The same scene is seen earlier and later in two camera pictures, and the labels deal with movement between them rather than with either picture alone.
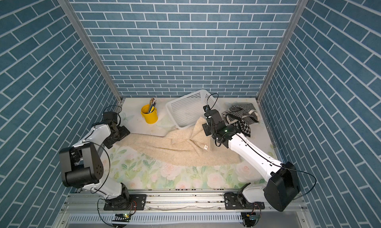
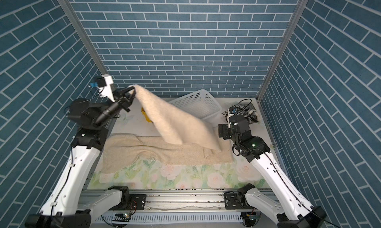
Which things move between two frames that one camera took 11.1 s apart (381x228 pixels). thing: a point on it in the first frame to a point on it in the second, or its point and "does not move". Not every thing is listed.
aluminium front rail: [169, 201] does not move
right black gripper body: [208, 131] to [227, 133]
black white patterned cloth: [242, 115] does not move
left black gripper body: [121, 133] to [106, 112]
